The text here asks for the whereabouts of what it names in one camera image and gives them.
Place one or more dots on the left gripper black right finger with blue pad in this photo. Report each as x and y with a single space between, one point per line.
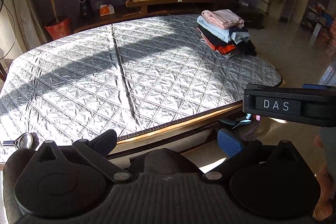
241 153

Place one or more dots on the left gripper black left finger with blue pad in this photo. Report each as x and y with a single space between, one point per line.
95 152

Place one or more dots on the pink garment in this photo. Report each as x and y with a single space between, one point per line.
223 19

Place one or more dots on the person's right hand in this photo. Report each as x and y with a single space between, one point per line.
324 207

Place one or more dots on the black office chair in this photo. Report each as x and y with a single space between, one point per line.
159 161

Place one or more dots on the magnifying glass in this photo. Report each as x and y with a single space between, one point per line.
26 140

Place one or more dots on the grey quilted table cover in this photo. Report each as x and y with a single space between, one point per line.
131 77

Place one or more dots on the black folded garment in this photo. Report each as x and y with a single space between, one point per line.
246 48

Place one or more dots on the orange folded garment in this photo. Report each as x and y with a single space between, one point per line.
226 50

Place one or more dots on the light blue folded garment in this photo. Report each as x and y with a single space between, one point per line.
225 35

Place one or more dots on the red plant pot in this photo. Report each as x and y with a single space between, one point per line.
61 29

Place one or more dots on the orange tissue box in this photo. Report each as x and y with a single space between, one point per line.
106 10

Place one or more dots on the wooden TV bench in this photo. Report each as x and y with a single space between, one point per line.
137 9

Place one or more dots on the black speaker with ring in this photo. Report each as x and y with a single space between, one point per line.
85 8

